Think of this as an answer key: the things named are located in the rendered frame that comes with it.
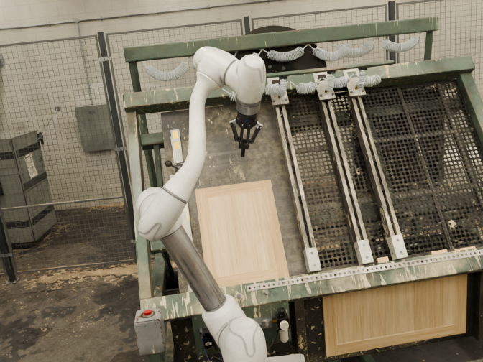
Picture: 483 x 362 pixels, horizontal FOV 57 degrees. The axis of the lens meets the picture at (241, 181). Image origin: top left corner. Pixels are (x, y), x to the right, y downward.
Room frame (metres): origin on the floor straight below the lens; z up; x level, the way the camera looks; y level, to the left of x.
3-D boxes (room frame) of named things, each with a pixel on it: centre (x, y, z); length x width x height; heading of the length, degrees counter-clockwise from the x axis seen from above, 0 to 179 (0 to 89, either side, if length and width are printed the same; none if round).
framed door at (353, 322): (2.40, -0.84, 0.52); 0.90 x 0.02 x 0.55; 96
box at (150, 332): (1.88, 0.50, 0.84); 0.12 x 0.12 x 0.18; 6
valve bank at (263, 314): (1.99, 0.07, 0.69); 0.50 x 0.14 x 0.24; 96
